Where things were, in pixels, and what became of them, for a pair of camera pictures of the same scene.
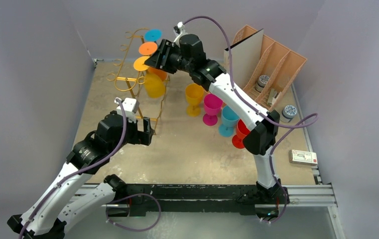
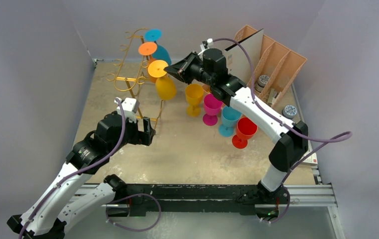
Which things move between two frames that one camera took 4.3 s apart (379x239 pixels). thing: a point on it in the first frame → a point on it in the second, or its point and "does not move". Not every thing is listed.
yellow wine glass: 155,86 → 166,86
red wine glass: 242,130 does not move
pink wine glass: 213,104 does not move
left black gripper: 142,137 does not move
